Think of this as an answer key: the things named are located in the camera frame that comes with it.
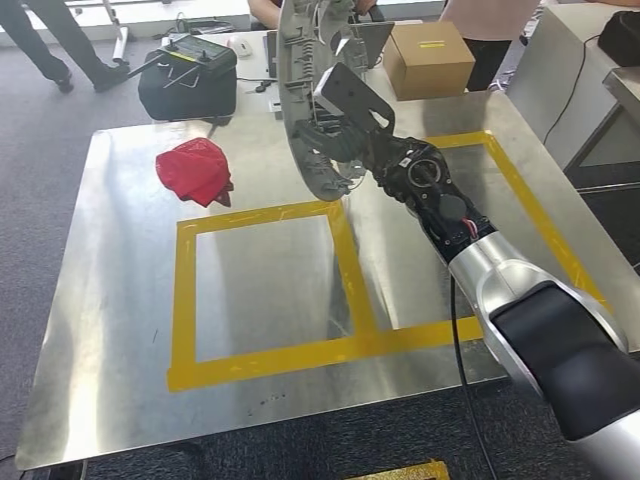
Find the red plastic bag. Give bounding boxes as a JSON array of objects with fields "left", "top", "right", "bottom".
[{"left": 155, "top": 137, "right": 235, "bottom": 209}]

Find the steel workbench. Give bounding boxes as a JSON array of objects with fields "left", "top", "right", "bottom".
[{"left": 14, "top": 89, "right": 640, "bottom": 473}]

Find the white computer mouse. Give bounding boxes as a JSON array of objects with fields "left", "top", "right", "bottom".
[{"left": 227, "top": 36, "right": 254, "bottom": 60}]

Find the silver plastic hubcap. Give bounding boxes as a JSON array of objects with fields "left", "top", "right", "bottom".
[{"left": 276, "top": 0, "right": 372, "bottom": 203}]

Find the grey laptop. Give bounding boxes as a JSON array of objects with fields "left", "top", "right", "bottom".
[{"left": 265, "top": 21, "right": 396, "bottom": 82}]

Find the steel table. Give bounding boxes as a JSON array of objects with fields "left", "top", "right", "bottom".
[{"left": 565, "top": 66, "right": 640, "bottom": 273}]

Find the wrist camera with black bracket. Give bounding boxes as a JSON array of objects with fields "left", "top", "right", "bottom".
[{"left": 312, "top": 61, "right": 397, "bottom": 138}]

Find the black device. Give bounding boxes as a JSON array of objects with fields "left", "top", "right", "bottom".
[{"left": 597, "top": 9, "right": 640, "bottom": 69}]

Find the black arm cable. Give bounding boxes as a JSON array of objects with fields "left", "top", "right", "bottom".
[{"left": 448, "top": 274, "right": 501, "bottom": 480}]

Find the black remote controller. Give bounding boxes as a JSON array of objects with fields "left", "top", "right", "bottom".
[{"left": 127, "top": 33, "right": 238, "bottom": 91}]

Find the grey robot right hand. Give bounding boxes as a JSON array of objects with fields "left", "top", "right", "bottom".
[{"left": 294, "top": 115, "right": 383, "bottom": 185}]

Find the silver tube stand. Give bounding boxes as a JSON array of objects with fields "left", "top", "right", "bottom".
[{"left": 102, "top": 0, "right": 131, "bottom": 66}]

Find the person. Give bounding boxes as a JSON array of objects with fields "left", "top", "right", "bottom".
[
  {"left": 0, "top": 0, "right": 132, "bottom": 94},
  {"left": 438, "top": 0, "right": 542, "bottom": 93},
  {"left": 247, "top": 0, "right": 386, "bottom": 31}
]

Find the cardboard box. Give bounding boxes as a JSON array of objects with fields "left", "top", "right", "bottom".
[{"left": 382, "top": 21, "right": 476, "bottom": 103}]

